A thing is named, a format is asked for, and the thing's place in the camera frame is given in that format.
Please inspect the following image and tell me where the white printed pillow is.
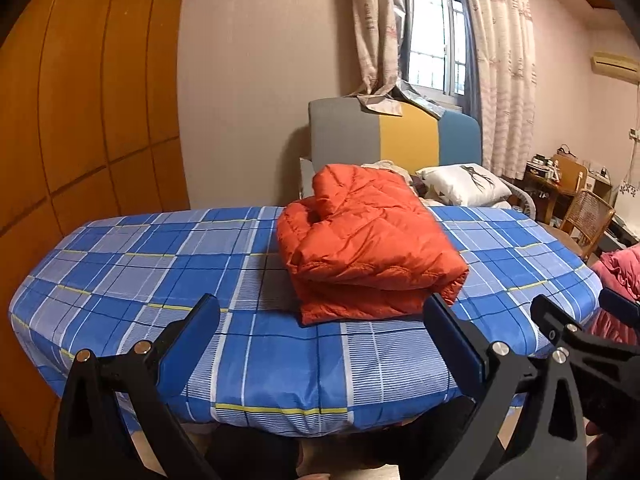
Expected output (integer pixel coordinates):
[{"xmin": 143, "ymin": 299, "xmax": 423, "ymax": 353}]
[{"xmin": 415, "ymin": 162, "xmax": 514, "ymax": 209}]

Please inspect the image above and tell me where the pink ruffled cloth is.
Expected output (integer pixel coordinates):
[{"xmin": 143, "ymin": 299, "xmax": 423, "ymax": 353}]
[{"xmin": 586, "ymin": 244, "xmax": 640, "ymax": 346}]

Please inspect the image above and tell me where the cluttered wooden desk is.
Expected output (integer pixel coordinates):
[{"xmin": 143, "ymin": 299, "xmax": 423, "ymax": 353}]
[{"xmin": 522, "ymin": 156, "xmax": 614, "ymax": 226}]

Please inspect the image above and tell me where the window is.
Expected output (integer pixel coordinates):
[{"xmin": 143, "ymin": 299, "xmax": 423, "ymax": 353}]
[{"xmin": 397, "ymin": 0, "xmax": 481, "ymax": 112}]

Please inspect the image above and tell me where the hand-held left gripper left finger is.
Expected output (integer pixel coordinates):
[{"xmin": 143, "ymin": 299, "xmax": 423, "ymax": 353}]
[{"xmin": 54, "ymin": 292, "xmax": 221, "ymax": 480}]

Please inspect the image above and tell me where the grey yellow blue headboard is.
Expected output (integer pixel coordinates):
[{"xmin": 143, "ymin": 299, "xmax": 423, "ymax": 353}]
[{"xmin": 307, "ymin": 97, "xmax": 483, "ymax": 182}]

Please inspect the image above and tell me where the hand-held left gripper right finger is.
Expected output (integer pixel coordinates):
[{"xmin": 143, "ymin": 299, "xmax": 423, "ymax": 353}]
[{"xmin": 424, "ymin": 292, "xmax": 587, "ymax": 480}]

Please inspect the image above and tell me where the orange puffer jacket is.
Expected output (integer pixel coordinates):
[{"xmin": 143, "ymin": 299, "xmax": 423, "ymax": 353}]
[{"xmin": 276, "ymin": 162, "xmax": 470, "ymax": 327}]

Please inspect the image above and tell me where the patterned curtain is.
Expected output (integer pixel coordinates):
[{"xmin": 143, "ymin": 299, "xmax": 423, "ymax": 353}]
[
  {"xmin": 347, "ymin": 0, "xmax": 417, "ymax": 116},
  {"xmin": 457, "ymin": 0, "xmax": 539, "ymax": 179}
]

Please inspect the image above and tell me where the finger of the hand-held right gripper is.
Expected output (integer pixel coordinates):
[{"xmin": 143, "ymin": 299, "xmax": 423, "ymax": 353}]
[
  {"xmin": 530, "ymin": 293, "xmax": 640, "ymax": 361},
  {"xmin": 597, "ymin": 287, "xmax": 640, "ymax": 317}
]

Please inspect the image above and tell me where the wooden chair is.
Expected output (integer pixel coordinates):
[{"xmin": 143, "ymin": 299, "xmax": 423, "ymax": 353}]
[{"xmin": 552, "ymin": 154, "xmax": 589, "ymax": 192}]

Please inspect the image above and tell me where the blue plaid bed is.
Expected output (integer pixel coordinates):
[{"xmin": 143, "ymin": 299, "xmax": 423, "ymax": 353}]
[{"xmin": 10, "ymin": 205, "xmax": 606, "ymax": 438}]

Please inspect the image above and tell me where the wooden wardrobe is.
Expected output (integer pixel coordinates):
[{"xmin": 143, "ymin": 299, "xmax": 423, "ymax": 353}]
[{"xmin": 0, "ymin": 0, "xmax": 192, "ymax": 461}]

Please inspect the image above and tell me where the wall air conditioner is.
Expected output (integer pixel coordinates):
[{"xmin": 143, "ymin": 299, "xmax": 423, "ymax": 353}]
[{"xmin": 590, "ymin": 51, "xmax": 640, "ymax": 81}]

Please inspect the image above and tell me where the wicker chair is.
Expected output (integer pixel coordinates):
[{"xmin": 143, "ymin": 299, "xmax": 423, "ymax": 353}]
[{"xmin": 559, "ymin": 189, "xmax": 617, "ymax": 261}]

